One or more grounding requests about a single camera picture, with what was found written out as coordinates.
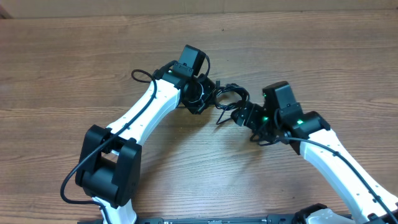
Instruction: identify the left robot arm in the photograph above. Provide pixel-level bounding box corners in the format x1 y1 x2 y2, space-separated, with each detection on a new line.
72 45 215 223

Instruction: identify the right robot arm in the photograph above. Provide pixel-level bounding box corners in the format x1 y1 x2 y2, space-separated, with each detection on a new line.
231 81 397 223

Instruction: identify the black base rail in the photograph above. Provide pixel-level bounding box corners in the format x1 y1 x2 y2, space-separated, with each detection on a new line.
77 213 355 224

